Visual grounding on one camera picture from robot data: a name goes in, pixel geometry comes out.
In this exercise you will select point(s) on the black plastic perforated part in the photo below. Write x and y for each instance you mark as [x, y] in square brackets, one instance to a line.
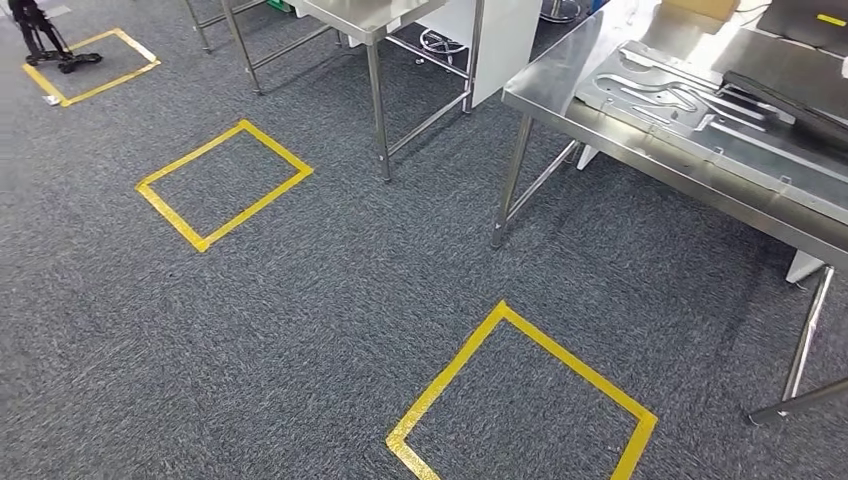
[782, 106]

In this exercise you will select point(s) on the stainless steel workbench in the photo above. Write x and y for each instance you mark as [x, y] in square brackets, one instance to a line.
[550, 93]

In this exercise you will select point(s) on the chrome chair base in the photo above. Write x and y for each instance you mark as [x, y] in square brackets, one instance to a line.
[440, 45]

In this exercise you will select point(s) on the white cabinet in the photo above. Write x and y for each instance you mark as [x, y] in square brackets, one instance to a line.
[510, 46]

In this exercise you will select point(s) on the stainless steel table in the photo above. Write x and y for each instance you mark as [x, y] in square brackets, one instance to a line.
[371, 10]

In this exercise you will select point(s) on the embossed grey metal plate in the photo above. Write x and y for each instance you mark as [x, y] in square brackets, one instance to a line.
[636, 93]

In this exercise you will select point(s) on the chrome base stanchion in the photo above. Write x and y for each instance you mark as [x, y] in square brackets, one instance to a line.
[562, 10]

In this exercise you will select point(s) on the green box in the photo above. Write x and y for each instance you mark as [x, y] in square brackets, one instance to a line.
[279, 5]

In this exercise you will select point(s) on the cardboard box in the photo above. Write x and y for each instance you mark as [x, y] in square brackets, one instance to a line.
[702, 8]

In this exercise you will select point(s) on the white box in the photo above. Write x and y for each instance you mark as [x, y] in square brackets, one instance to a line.
[805, 268]

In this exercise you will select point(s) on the small white scrap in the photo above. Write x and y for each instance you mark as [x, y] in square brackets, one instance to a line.
[51, 100]

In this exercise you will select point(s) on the black wheeled stand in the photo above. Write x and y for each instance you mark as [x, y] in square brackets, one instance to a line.
[33, 26]

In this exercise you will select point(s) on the steel frame table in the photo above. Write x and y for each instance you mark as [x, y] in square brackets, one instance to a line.
[199, 30]

